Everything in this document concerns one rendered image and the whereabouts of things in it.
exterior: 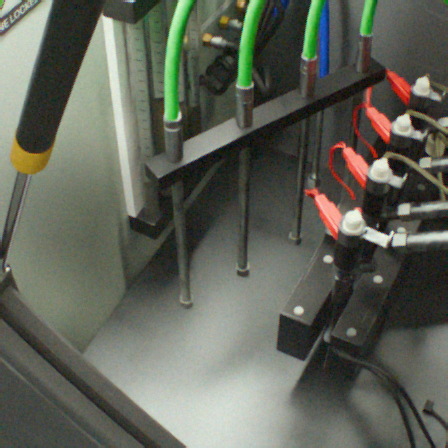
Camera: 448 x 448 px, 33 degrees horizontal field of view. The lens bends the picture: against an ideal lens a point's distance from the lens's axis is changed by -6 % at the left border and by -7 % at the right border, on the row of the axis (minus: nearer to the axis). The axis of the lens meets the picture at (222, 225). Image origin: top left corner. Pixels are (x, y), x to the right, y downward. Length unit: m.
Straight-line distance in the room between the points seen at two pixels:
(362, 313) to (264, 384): 0.18
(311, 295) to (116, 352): 0.28
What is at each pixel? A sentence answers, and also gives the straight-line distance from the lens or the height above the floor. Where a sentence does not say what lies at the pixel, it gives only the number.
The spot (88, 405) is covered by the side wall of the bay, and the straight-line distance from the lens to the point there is 0.51.
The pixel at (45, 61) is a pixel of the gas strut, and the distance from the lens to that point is 0.28.
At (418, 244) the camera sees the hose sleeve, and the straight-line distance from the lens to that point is 0.75.
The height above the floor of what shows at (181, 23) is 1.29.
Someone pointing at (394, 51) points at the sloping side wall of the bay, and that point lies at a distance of 1.02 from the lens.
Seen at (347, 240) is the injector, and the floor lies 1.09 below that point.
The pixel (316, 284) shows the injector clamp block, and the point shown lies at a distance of 0.89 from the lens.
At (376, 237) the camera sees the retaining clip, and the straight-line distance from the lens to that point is 0.78.
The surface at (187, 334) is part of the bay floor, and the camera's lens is 1.02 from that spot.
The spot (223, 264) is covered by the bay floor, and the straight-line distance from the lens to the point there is 1.08.
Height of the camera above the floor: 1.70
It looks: 50 degrees down
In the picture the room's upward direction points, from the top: 1 degrees counter-clockwise
